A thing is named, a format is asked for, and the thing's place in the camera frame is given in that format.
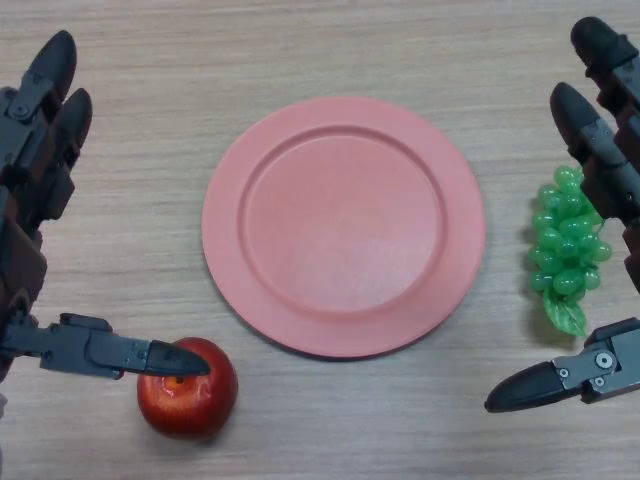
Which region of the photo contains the red apple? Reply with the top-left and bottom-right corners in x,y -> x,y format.
136,336 -> 239,440

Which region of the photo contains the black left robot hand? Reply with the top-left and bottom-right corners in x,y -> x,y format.
0,30 -> 212,389

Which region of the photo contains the pink round plate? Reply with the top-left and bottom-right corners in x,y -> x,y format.
201,96 -> 487,360

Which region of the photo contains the green grape bunch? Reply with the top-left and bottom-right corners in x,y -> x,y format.
528,164 -> 614,338

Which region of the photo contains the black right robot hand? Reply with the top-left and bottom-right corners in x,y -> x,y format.
484,16 -> 640,414

